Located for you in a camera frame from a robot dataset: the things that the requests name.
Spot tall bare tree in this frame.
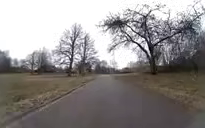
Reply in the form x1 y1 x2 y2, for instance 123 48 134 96
53 22 84 77

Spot wide spreading bare tree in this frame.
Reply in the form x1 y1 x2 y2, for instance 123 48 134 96
98 3 205 75

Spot distant row of trees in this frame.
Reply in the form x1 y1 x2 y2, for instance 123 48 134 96
94 58 131 75

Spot dark dense trees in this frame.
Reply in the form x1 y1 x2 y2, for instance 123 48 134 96
0 41 13 74

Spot grey asphalt path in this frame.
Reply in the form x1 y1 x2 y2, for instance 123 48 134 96
6 73 204 128

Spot group of bare trees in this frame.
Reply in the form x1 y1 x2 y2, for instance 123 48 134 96
21 46 54 74

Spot dry grass field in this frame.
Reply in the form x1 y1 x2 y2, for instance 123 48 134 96
113 71 205 113
0 72 98 128

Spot slim bare tree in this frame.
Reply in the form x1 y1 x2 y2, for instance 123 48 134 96
77 32 99 75

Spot dark hedge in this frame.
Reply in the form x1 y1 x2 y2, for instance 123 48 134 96
163 49 205 74

